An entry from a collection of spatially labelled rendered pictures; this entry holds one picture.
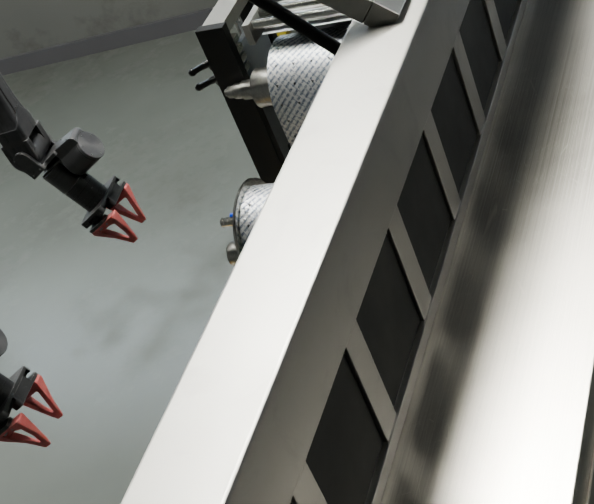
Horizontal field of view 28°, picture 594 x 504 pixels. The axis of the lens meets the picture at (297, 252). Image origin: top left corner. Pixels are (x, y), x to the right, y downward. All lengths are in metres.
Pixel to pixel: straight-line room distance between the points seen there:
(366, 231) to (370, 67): 0.21
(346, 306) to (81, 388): 2.82
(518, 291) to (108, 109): 4.13
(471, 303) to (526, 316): 0.06
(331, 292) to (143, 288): 3.08
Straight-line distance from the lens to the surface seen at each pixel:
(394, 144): 1.12
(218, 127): 4.70
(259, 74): 1.89
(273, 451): 0.86
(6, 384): 1.91
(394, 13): 1.24
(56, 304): 4.18
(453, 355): 1.14
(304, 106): 1.82
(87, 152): 2.17
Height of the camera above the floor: 2.21
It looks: 35 degrees down
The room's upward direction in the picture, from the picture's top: 24 degrees counter-clockwise
